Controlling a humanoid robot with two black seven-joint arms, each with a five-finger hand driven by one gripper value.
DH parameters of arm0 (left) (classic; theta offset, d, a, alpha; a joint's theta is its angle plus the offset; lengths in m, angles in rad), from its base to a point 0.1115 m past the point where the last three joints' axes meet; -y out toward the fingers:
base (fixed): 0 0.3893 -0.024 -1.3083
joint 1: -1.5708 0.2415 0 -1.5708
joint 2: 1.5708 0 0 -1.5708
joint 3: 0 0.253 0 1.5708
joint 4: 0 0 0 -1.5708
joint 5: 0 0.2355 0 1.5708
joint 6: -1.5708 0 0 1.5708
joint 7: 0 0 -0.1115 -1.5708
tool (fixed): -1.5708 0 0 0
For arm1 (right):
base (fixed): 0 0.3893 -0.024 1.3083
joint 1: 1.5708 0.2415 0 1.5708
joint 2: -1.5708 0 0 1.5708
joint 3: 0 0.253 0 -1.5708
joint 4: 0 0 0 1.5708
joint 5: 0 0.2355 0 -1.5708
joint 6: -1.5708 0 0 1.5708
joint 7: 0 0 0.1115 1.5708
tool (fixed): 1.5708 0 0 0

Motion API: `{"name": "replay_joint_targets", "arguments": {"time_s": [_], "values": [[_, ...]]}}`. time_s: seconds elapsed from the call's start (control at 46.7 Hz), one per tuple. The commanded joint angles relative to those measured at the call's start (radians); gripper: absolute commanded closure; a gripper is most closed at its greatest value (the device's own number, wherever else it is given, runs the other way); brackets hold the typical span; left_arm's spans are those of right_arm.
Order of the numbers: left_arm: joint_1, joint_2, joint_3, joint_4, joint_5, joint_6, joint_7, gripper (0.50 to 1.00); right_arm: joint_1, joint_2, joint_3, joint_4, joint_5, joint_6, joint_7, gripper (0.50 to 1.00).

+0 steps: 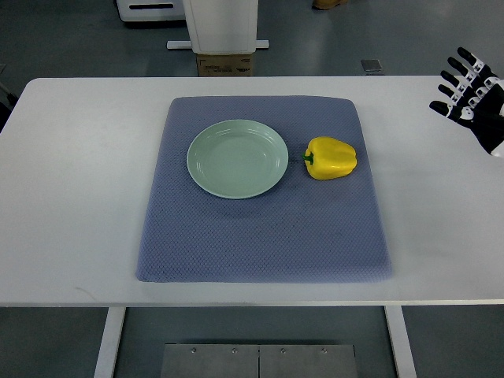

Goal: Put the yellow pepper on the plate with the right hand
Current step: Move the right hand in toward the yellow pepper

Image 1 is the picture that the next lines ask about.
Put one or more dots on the small grey floor plate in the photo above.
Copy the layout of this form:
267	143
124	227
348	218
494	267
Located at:
371	65

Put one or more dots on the yellow bell pepper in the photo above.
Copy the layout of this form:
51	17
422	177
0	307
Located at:
327	158

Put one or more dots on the right white table leg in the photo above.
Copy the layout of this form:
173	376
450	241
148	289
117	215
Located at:
400	343

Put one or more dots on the grey metal floor plate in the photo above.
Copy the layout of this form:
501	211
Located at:
258	360

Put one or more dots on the left white table leg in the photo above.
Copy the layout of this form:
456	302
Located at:
109	347

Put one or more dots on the brown shoe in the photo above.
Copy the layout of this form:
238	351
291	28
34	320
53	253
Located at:
327	4

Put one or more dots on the white pedestal column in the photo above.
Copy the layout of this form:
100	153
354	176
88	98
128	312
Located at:
221	27

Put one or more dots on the blue textured mat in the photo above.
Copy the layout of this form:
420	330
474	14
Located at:
301	231

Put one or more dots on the white table leg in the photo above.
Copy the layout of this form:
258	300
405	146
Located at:
109	347
400	343

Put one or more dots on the cardboard box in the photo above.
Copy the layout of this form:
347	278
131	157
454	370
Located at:
225	65

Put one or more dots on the dark object at left edge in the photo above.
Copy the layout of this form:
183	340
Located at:
8	102

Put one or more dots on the white cabinet with slot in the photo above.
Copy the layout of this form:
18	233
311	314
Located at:
149	11

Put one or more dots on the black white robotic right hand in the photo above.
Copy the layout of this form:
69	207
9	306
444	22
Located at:
476	100

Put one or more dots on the light green plate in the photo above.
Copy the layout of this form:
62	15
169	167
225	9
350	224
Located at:
237	159

